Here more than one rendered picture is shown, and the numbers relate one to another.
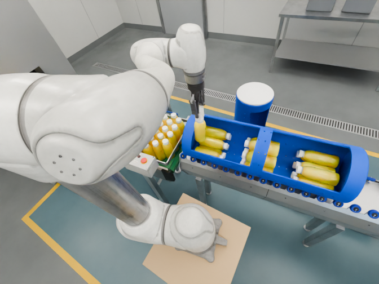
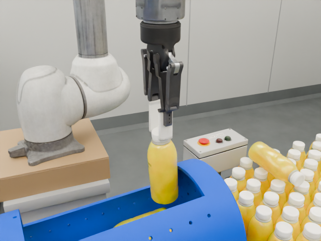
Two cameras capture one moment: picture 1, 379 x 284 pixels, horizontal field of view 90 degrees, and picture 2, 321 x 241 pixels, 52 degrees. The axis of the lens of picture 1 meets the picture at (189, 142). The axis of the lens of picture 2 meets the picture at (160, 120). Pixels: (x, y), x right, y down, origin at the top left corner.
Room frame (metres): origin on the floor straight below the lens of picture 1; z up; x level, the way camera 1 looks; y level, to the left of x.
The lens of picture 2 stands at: (1.01, -0.63, 1.65)
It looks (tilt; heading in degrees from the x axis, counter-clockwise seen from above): 26 degrees down; 119
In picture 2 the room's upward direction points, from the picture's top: straight up
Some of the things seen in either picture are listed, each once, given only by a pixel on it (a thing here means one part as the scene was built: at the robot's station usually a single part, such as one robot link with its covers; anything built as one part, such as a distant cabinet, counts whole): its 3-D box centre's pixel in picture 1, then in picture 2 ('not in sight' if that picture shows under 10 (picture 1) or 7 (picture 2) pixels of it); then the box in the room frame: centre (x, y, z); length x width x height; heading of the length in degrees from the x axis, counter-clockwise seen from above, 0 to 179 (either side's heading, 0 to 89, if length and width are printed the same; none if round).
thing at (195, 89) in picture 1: (196, 88); (160, 45); (0.70, -0.08, 1.50); 0.08 x 0.07 x 0.09; 146
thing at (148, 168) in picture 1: (140, 162); (215, 151); (0.69, 0.33, 1.05); 0.20 x 0.10 x 0.10; 57
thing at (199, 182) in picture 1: (202, 192); not in sight; (0.72, -0.02, 0.31); 0.06 x 0.06 x 0.63; 57
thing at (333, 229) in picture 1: (320, 235); not in sight; (0.18, -0.84, 0.31); 0.06 x 0.06 x 0.63; 57
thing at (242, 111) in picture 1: (248, 130); not in sight; (1.13, -0.58, 0.59); 0.28 x 0.28 x 0.88
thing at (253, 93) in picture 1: (254, 93); not in sight; (1.13, -0.58, 1.03); 0.28 x 0.28 x 0.01
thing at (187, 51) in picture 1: (188, 48); not in sight; (0.71, -0.07, 1.69); 0.13 x 0.11 x 0.16; 71
